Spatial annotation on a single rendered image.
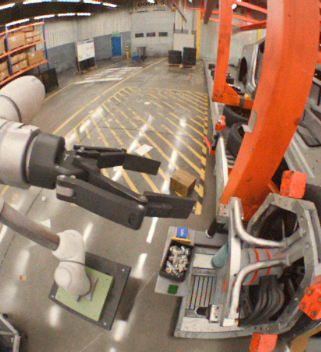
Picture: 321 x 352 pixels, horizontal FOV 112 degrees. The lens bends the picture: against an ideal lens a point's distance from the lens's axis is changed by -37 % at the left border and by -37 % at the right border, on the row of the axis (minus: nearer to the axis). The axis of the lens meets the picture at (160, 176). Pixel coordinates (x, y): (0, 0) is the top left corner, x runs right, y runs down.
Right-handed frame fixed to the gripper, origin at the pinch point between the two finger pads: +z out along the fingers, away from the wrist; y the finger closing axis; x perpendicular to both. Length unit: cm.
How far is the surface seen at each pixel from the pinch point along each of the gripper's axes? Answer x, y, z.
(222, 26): -162, 153, 84
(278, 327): 24, -33, 33
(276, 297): 14.7, -23.2, 27.4
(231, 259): 16.9, -5.1, 25.6
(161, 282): 67, 19, 32
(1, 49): -189, 738, -659
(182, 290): 66, 11, 41
